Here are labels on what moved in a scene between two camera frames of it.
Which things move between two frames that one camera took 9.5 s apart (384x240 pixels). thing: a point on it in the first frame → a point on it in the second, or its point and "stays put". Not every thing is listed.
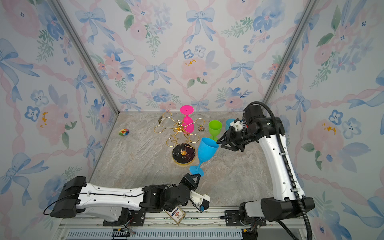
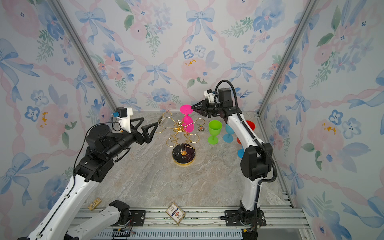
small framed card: [177, 214] stays put
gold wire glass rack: [183, 152] stays put
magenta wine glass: [187, 122] stays put
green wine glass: [215, 128] stays put
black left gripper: [188, 179] → [146, 137]
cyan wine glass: [207, 149] → [240, 152]
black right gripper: [229, 135] → [204, 110]
